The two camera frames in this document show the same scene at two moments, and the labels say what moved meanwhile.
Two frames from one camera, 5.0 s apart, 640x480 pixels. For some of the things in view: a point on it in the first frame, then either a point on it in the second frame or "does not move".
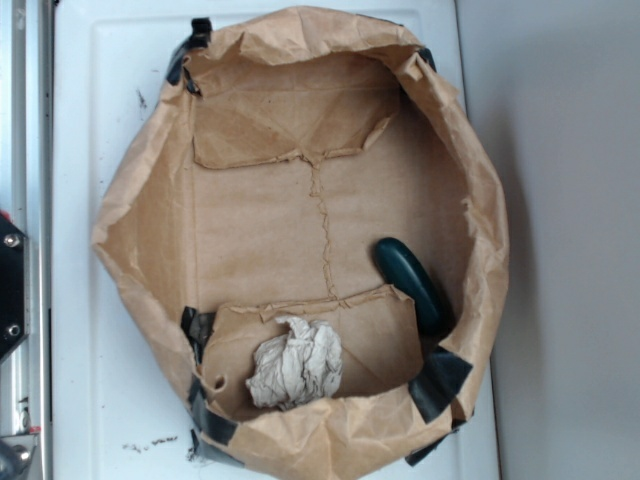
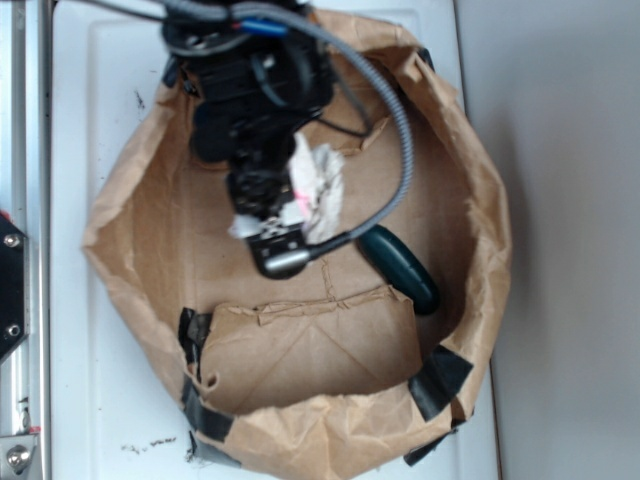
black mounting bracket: (14, 287) does not move
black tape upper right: (427, 56) does not move
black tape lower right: (438, 383) does not move
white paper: (298, 367) → (316, 202)
